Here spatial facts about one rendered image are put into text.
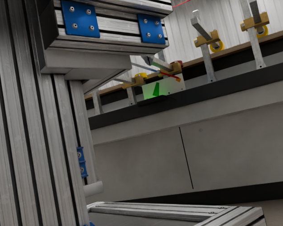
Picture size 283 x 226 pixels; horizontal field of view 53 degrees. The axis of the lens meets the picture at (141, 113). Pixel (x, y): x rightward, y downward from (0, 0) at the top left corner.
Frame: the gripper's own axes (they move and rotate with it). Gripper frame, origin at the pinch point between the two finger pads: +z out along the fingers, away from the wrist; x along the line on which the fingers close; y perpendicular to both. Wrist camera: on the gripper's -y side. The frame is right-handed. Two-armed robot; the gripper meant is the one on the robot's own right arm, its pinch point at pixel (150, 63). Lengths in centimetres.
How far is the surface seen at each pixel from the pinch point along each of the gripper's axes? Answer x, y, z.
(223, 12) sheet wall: -30, -739, -319
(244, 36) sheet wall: 11, -746, -230
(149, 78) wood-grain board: -21, -46, -6
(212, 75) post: 22.1, -29.5, 7.8
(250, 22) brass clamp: 47, -28, -13
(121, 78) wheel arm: -23.5, -12.7, -1.6
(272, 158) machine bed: 40, -52, 58
